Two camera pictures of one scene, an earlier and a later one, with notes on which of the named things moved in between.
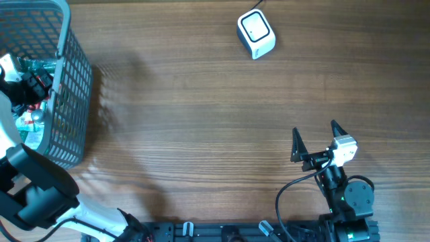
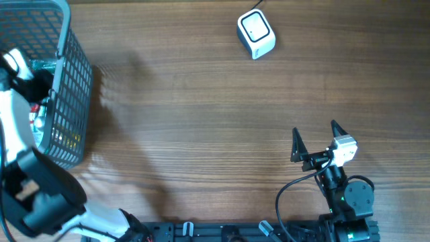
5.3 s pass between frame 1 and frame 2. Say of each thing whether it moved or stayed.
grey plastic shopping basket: stayed
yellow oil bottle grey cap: moved
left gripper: stayed
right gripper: stayed
